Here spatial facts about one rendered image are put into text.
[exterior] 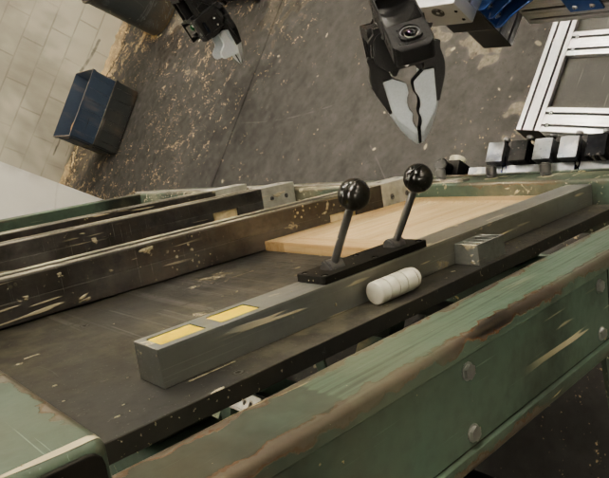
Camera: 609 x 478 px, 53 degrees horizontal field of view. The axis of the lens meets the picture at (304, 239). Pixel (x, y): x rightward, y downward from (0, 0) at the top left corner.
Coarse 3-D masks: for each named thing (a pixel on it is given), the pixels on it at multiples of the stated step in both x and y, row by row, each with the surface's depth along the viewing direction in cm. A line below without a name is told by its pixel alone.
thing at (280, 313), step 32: (576, 192) 114; (480, 224) 94; (512, 224) 99; (544, 224) 106; (416, 256) 82; (448, 256) 87; (288, 288) 72; (320, 288) 70; (352, 288) 74; (192, 320) 65; (256, 320) 64; (288, 320) 67; (320, 320) 70; (160, 352) 57; (192, 352) 59; (224, 352) 62; (160, 384) 58
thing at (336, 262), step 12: (348, 180) 69; (360, 180) 69; (348, 192) 68; (360, 192) 68; (348, 204) 68; (360, 204) 68; (348, 216) 71; (348, 228) 72; (336, 252) 73; (324, 264) 74; (336, 264) 74
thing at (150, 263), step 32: (384, 192) 141; (224, 224) 112; (256, 224) 117; (288, 224) 122; (320, 224) 128; (96, 256) 96; (128, 256) 100; (160, 256) 103; (192, 256) 108; (224, 256) 112; (0, 288) 87; (32, 288) 90; (64, 288) 93; (96, 288) 96; (128, 288) 100; (0, 320) 87
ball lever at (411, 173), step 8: (408, 168) 77; (416, 168) 76; (424, 168) 76; (408, 176) 76; (416, 176) 75; (424, 176) 75; (432, 176) 76; (408, 184) 76; (416, 184) 76; (424, 184) 76; (416, 192) 77; (408, 200) 79; (408, 208) 79; (400, 216) 80; (408, 216) 80; (400, 224) 80; (400, 232) 81; (392, 240) 82; (400, 240) 82
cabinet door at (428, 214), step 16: (384, 208) 139; (400, 208) 136; (416, 208) 134; (432, 208) 131; (448, 208) 128; (464, 208) 126; (480, 208) 123; (496, 208) 120; (336, 224) 126; (352, 224) 125; (368, 224) 123; (384, 224) 120; (416, 224) 115; (432, 224) 113; (448, 224) 111; (272, 240) 118; (288, 240) 116; (304, 240) 113; (320, 240) 111; (336, 240) 109; (352, 240) 107; (368, 240) 105; (384, 240) 103
